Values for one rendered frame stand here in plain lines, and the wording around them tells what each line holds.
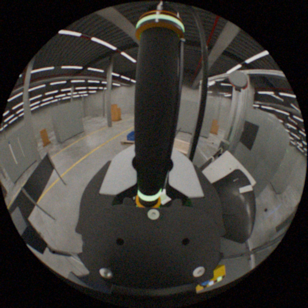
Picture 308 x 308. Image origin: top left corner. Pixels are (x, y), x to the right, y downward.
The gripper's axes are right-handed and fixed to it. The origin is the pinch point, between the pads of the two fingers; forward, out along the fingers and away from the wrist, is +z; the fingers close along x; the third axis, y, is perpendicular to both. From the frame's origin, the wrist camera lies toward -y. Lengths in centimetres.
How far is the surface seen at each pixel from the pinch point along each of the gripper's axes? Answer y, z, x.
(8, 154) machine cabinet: 7, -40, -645
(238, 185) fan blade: 6.1, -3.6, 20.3
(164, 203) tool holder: 11.1, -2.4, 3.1
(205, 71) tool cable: -12.2, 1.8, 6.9
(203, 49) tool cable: -17.1, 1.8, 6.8
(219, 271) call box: 40, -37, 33
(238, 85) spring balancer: -35, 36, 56
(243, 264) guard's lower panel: 56, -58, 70
